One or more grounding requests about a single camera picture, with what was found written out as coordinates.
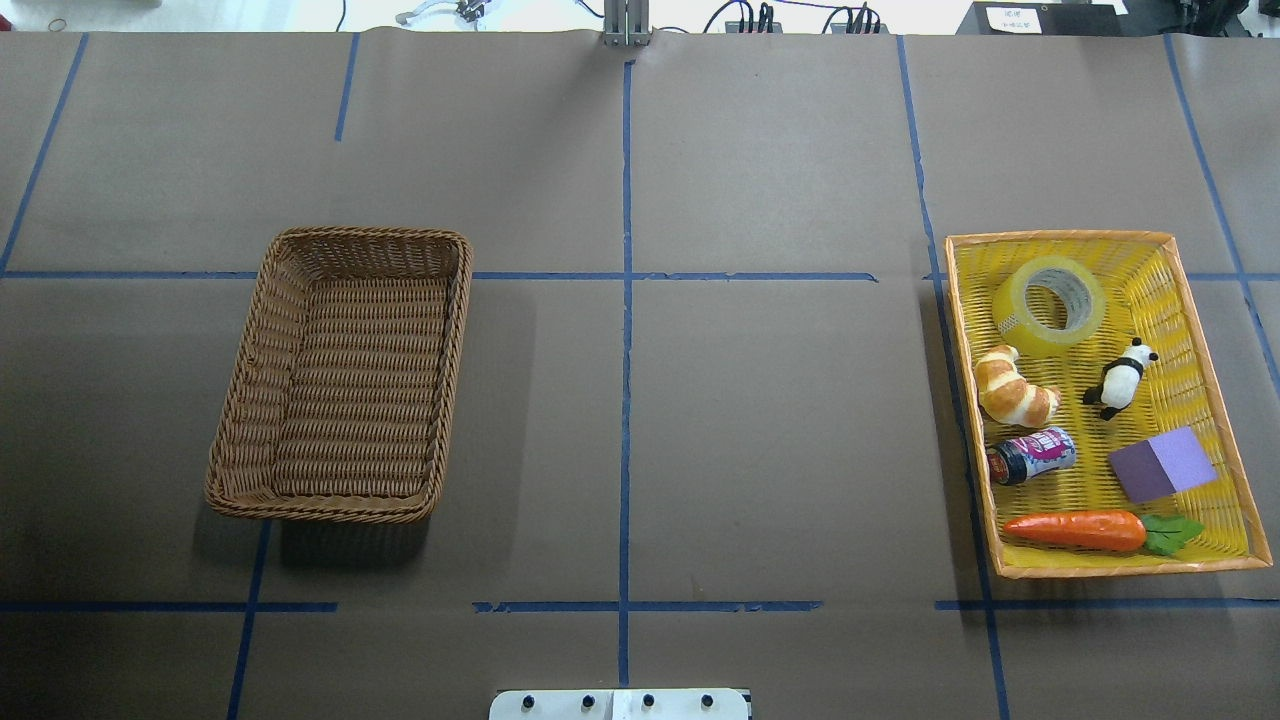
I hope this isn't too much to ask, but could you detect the brown wicker basket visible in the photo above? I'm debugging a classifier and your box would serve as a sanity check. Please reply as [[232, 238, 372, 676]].
[[205, 225, 474, 524]]

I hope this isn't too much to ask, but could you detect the yellow plastic basket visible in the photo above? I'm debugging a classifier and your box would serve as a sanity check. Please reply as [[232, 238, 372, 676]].
[[943, 231, 1274, 579]]

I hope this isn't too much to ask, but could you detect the toy croissant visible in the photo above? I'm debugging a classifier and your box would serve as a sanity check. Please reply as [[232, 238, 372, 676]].
[[974, 345, 1062, 428]]

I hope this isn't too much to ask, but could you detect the small purple can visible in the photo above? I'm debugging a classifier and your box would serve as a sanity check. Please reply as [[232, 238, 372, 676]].
[[986, 427, 1078, 486]]

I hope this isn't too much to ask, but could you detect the toy panda figure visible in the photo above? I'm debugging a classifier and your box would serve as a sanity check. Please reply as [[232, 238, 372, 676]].
[[1082, 337, 1158, 421]]

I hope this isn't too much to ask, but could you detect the toy carrot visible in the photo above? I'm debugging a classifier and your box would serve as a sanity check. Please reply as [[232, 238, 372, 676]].
[[1002, 510, 1204, 556]]

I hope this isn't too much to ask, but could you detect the purple block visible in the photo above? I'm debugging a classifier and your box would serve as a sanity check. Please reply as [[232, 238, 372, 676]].
[[1107, 427, 1219, 503]]

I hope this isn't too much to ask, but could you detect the aluminium frame post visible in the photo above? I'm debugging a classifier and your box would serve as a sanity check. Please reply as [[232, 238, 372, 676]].
[[602, 0, 652, 47]]

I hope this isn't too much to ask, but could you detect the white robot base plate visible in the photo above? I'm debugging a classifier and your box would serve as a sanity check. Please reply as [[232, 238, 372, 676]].
[[488, 687, 754, 719]]

